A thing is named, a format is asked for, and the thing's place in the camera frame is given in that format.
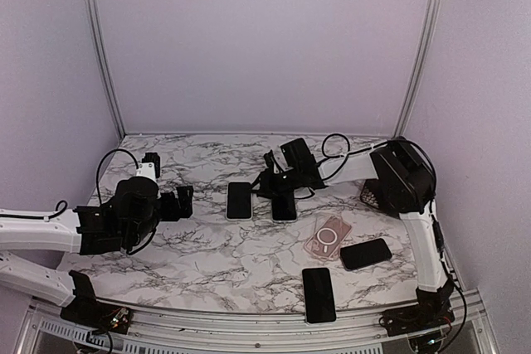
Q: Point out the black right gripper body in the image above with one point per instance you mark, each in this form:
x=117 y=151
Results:
x=281 y=185

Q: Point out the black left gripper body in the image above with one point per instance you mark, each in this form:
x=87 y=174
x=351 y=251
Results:
x=171 y=213

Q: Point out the clear magsafe phone case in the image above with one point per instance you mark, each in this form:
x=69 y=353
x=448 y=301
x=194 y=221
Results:
x=284 y=219

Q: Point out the pink phone case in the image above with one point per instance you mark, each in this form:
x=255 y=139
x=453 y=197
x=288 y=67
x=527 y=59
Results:
x=325 y=242

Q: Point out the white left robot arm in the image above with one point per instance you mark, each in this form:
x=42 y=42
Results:
x=126 y=223

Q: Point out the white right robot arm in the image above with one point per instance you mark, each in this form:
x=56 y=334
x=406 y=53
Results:
x=403 y=181

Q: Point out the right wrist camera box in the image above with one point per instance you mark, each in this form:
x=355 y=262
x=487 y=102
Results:
x=272 y=163

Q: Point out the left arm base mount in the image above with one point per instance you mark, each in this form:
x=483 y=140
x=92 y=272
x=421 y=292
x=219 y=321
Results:
x=85 y=309

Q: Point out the aluminium front rail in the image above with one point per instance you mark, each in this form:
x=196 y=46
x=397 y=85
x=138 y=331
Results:
x=163 y=330

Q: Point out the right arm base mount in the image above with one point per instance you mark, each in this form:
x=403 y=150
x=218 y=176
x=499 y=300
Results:
x=433 y=309

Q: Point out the aluminium left corner post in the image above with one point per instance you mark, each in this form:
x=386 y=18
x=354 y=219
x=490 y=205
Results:
x=104 y=66

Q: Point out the aluminium corner post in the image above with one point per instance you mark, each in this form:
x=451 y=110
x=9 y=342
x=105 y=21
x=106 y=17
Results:
x=104 y=66
x=428 y=29

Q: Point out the aluminium right corner post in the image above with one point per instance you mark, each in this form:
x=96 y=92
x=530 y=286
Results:
x=428 y=29

